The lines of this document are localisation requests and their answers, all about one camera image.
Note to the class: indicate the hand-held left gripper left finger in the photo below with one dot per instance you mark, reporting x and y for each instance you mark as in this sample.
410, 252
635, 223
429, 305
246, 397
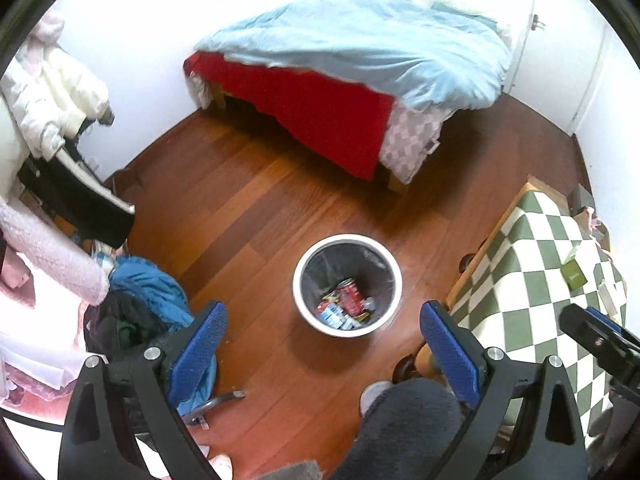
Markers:
197, 347

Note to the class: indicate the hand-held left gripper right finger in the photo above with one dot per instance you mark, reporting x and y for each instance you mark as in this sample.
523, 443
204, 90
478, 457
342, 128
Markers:
447, 350

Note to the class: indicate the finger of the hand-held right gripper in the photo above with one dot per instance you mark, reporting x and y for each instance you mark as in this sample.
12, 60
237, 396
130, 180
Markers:
600, 345
612, 324

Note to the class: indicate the yellow wrapper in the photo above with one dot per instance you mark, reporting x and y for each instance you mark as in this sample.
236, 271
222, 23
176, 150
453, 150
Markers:
361, 316

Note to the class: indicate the red drink can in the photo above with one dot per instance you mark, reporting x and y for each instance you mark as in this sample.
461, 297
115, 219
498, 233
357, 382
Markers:
350, 295

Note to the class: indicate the small blue milk carton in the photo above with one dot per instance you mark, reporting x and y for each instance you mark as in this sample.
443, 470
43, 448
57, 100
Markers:
331, 314

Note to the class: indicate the white round trash bin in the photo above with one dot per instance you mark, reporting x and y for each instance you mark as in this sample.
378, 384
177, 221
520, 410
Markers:
305, 260

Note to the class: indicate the pink white box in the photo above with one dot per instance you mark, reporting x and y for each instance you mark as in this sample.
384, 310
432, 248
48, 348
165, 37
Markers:
612, 295

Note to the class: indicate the silver chair base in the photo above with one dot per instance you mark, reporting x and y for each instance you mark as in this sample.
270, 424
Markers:
220, 399

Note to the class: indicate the green white box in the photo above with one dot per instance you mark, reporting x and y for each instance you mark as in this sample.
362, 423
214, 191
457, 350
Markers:
574, 272

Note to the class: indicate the green checkered table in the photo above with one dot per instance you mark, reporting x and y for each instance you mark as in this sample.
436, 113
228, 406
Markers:
530, 310

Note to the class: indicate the blue jacket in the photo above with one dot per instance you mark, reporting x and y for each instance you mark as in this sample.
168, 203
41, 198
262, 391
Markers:
150, 285

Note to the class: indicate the dark clothes bundle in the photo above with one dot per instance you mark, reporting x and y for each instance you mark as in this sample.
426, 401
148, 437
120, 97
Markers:
120, 320

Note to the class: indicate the grey slipper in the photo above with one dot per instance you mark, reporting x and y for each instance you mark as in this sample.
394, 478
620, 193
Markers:
376, 394

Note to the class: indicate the person's left leg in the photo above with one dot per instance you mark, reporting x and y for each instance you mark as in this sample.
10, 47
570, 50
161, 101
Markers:
400, 435

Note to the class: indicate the pink plush toy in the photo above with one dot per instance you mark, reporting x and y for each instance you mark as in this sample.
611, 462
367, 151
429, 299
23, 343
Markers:
597, 225

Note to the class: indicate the open cardboard box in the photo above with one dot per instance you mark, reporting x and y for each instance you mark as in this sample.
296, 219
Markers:
580, 220

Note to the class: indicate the wooden table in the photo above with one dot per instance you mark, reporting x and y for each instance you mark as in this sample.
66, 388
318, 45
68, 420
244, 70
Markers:
492, 240

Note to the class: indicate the dark grey box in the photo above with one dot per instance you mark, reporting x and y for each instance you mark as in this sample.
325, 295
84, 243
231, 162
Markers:
585, 196

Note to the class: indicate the pink clothes heap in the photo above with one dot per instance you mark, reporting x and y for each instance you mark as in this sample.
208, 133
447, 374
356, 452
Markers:
35, 350

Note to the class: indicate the pink fuzzy garment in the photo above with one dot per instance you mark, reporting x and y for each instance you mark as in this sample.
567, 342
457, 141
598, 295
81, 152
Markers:
55, 255

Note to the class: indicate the bed with blue duvet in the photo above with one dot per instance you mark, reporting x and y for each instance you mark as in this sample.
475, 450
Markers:
395, 182

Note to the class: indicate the black garment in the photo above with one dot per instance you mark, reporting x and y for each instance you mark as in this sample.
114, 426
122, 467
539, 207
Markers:
85, 200

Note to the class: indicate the pink checked mattress cover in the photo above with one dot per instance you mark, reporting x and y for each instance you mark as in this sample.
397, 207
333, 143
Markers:
407, 140

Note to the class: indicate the red bed sheet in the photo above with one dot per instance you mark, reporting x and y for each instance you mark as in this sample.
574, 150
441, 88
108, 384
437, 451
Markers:
310, 110

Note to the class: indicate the white door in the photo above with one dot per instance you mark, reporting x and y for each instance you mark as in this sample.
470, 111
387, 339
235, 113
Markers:
560, 35

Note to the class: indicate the white puffer jacket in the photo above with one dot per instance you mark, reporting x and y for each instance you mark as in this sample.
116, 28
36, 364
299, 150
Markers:
55, 90

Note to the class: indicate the light blue duvet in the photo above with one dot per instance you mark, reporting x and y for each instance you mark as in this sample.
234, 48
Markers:
360, 45

